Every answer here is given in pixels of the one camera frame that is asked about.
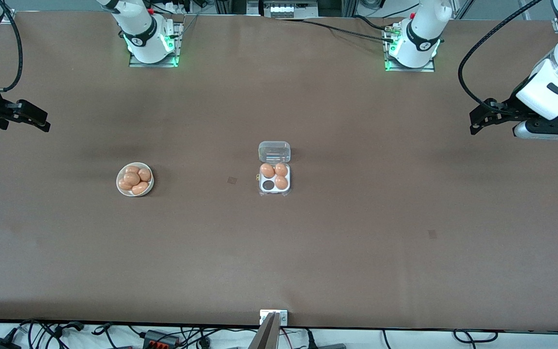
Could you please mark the black orange connector block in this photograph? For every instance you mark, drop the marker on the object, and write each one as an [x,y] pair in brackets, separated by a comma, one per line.
[160,339]

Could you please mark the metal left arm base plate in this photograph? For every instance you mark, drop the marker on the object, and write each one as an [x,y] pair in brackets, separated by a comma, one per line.
[426,69]

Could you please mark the black power adapter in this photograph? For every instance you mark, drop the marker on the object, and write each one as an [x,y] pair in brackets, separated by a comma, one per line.
[0,344]

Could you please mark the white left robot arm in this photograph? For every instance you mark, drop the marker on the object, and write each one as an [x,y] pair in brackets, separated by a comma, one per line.
[419,43]

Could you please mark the grey metal beam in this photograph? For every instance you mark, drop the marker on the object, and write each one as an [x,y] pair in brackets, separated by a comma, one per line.
[265,337]

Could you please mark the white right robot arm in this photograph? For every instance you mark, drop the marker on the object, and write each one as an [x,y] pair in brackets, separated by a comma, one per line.
[143,41]

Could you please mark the silver mounting bracket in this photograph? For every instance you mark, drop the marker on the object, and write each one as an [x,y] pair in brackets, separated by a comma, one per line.
[283,317]

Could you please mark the clear plastic egg box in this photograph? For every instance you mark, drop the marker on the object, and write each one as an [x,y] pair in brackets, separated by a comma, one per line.
[274,151]

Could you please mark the white power strip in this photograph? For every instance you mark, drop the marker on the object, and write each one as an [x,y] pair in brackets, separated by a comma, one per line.
[288,8]

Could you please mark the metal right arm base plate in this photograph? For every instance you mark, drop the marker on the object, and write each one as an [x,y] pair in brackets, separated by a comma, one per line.
[138,64]

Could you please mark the white round bowl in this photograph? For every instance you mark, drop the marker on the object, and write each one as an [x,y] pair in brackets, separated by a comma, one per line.
[129,193]

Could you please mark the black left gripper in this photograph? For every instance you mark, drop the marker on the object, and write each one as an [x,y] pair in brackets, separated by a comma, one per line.
[510,108]

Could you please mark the black plug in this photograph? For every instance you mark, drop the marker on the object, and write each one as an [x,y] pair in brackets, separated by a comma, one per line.
[310,341]

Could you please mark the brown egg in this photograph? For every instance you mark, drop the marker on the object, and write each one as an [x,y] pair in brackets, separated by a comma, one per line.
[131,179]
[132,168]
[145,174]
[281,169]
[121,186]
[281,182]
[267,170]
[139,188]

